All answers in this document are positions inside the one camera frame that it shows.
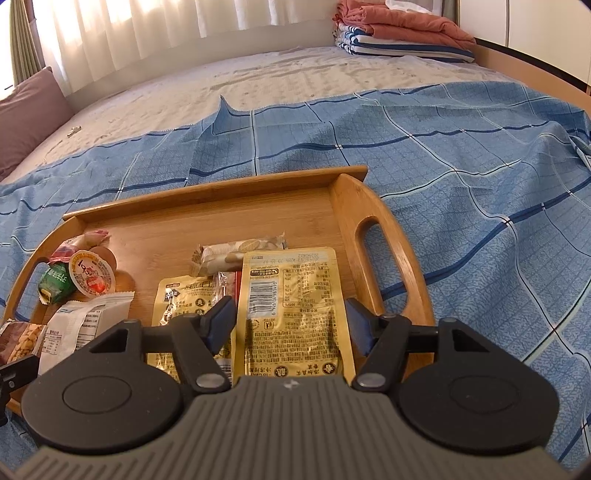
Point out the white cloth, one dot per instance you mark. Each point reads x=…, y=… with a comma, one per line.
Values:
x=411, y=4

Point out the jelly cup with red label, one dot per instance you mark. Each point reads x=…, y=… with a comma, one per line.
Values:
x=92, y=274

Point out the wooden bed frame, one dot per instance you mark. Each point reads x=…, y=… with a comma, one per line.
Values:
x=531, y=69

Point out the white bread packet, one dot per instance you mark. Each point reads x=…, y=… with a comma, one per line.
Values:
x=87, y=323

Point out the beige brown snack wrapper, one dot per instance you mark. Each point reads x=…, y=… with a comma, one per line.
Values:
x=240, y=254

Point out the pink-red clear snack packet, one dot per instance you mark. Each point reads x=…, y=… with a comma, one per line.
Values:
x=81, y=242

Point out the pink pillow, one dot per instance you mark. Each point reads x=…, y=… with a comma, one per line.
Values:
x=27, y=120

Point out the red peanut snack bag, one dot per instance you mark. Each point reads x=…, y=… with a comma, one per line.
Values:
x=23, y=341

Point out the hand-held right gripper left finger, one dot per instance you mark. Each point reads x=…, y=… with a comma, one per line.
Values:
x=221, y=319

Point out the white mattress pad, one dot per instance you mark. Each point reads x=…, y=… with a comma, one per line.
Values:
x=277, y=83

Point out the folded salmon blanket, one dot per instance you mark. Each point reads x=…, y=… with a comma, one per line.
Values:
x=406, y=25

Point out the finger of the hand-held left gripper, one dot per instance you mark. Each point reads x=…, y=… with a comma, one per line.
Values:
x=18, y=371

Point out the green snack packet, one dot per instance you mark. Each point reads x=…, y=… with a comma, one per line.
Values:
x=55, y=281

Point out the white wardrobe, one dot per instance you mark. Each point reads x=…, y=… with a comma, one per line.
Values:
x=545, y=32

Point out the tan snack pouch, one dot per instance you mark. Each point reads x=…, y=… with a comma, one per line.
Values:
x=295, y=314
x=184, y=300

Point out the red wafer bar packet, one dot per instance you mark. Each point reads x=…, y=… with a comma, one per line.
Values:
x=226, y=284

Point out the wooden tray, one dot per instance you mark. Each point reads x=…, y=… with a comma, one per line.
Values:
x=184, y=221

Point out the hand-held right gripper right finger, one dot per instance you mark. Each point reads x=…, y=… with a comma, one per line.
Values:
x=360, y=324

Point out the folded blue striped blanket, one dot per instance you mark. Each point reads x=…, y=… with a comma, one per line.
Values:
x=397, y=48

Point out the white sheer curtain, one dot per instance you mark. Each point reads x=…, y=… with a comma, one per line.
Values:
x=184, y=32

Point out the blue checked bedsheet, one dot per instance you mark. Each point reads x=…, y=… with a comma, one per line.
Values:
x=461, y=184

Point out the green curtain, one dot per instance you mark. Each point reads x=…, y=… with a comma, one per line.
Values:
x=449, y=9
x=25, y=41

